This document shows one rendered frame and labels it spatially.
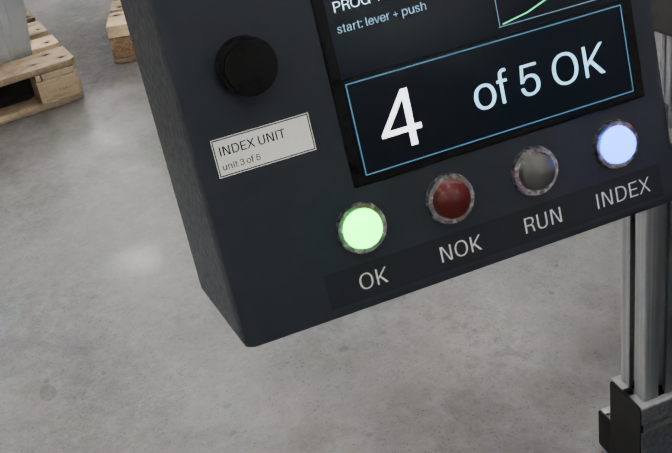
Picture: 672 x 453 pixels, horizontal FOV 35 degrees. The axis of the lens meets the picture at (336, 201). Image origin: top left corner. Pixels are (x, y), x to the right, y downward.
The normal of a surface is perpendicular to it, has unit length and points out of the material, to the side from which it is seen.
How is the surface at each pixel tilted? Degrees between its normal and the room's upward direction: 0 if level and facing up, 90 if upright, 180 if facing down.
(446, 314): 0
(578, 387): 0
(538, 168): 71
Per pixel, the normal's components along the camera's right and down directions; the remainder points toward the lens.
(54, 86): 0.47, 0.40
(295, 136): 0.32, 0.20
